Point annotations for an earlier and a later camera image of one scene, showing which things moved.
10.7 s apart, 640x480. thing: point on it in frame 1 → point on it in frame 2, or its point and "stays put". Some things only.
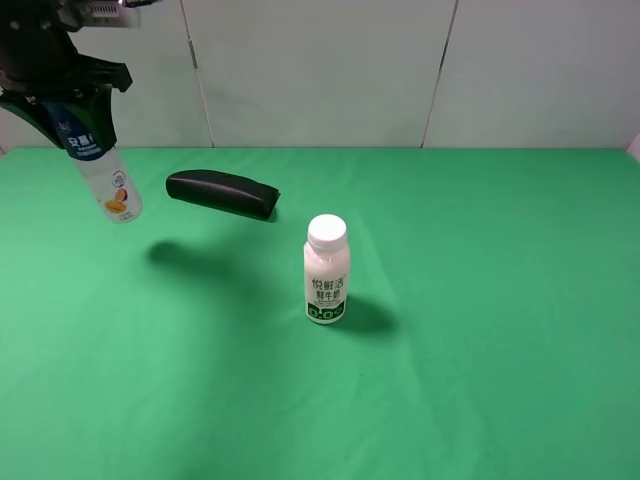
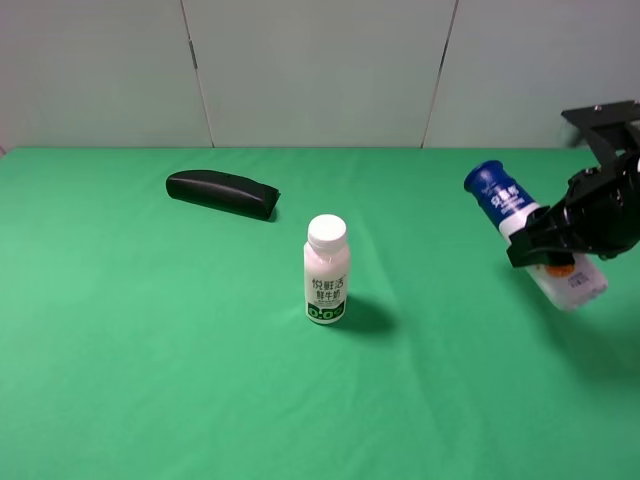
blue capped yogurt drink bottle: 101,168 → 573,286
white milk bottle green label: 327,270 stays put
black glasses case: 223,191 stays put
